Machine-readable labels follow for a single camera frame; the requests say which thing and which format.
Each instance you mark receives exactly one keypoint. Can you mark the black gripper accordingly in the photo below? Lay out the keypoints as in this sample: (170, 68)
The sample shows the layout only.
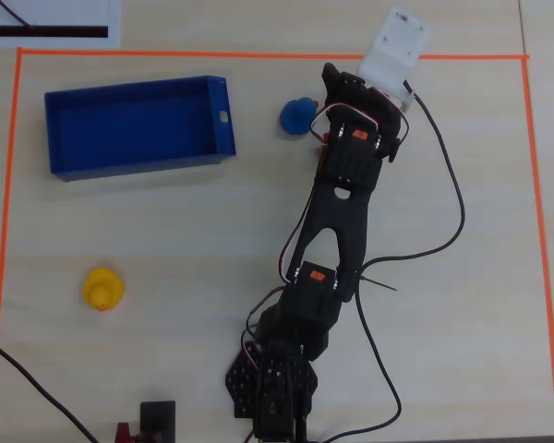
(347, 87)

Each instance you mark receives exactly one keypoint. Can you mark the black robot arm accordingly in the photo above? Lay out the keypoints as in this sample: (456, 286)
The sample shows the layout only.
(337, 221)

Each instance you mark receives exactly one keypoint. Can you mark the blue rubber duck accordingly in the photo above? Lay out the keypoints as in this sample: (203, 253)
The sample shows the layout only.
(296, 117)

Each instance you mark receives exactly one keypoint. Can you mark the blue plastic box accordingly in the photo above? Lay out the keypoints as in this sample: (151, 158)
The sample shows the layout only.
(138, 161)

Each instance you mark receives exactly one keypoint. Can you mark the yellow rubber duck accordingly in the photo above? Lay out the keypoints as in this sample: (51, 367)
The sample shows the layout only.
(102, 288)

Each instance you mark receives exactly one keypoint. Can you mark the orange tape strip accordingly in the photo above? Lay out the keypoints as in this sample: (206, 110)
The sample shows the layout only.
(5, 231)
(258, 54)
(541, 231)

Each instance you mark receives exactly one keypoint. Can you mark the black zip tie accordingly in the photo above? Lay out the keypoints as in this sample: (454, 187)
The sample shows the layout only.
(381, 283)

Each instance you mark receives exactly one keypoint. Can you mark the red clamp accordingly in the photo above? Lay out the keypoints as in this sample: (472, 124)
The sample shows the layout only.
(122, 434)

